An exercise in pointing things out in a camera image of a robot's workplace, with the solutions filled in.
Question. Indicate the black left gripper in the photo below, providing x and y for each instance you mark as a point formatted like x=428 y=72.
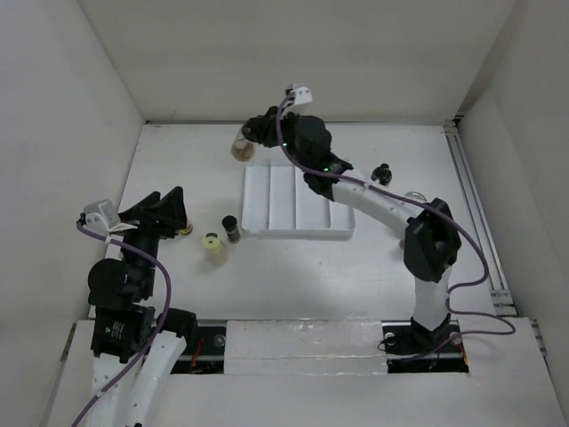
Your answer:
x=163 y=214

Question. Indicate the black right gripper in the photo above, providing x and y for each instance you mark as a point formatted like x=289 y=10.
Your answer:
x=267 y=125

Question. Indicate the black-capped grinder brown spice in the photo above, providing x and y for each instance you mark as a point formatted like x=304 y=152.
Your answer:
x=242 y=149

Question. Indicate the yellow label sauce bottle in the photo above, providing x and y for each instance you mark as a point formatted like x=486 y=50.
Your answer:
x=187 y=229

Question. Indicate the black-lid dark spice bottle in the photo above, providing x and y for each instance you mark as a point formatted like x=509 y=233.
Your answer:
x=230 y=225

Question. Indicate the black-capped grinder pale spice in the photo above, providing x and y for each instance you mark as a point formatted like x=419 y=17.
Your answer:
x=382 y=174

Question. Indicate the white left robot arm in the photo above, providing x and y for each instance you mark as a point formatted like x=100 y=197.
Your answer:
x=137 y=335

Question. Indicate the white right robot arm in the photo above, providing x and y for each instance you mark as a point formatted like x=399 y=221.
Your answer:
x=430 y=241

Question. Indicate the white divided organizer tray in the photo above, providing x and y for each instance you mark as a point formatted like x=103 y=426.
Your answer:
x=277 y=203

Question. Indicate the yellow-lid beige spice bottle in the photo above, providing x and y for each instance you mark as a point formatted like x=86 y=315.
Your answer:
x=216 y=252

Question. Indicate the silver-lid glass jar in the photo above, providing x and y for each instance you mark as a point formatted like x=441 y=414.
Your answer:
x=417 y=196

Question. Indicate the white foam front board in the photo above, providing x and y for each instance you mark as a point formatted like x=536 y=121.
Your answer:
x=316 y=373

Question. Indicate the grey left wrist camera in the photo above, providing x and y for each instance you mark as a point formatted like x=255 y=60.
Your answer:
x=101 y=216

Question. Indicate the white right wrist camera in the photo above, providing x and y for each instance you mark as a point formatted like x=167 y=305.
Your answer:
x=298 y=95

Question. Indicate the aluminium rail right side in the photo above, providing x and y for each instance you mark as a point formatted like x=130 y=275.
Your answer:
x=499 y=291

